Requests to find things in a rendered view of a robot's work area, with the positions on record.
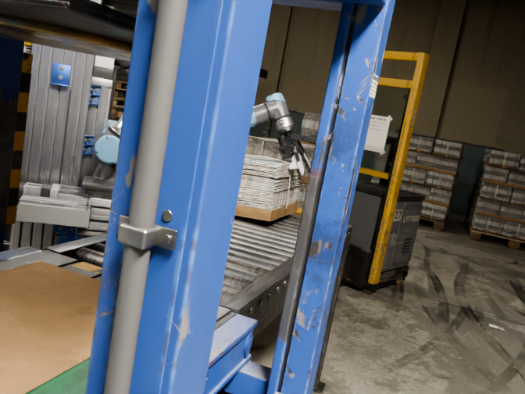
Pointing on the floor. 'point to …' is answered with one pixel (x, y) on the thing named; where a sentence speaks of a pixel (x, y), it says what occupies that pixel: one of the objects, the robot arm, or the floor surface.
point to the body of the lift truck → (368, 233)
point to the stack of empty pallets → (119, 96)
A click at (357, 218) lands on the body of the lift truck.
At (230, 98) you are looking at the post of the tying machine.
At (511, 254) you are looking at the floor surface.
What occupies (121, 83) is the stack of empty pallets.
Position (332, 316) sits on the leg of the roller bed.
